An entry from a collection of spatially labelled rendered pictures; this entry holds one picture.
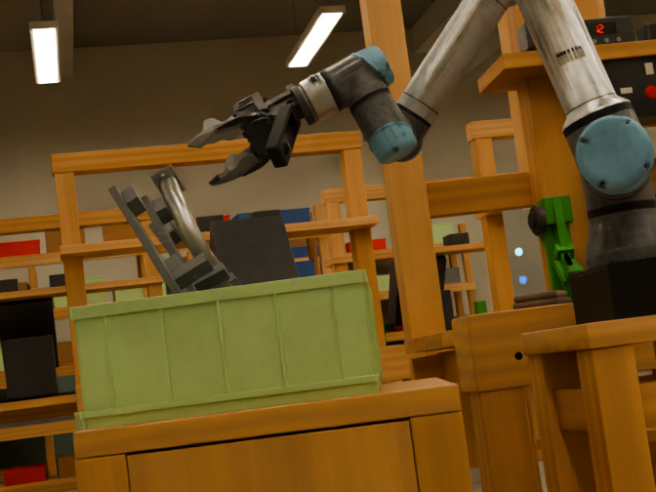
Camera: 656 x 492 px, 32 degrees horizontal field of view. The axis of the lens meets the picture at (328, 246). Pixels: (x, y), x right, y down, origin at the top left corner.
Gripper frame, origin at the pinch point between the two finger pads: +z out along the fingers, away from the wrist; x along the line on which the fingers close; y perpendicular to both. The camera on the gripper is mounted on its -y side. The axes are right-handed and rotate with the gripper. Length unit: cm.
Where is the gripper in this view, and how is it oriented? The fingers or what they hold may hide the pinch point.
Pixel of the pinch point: (205, 164)
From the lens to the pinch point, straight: 195.4
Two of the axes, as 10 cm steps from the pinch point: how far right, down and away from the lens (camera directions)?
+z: -8.8, 4.7, -0.2
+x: -3.5, -6.9, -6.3
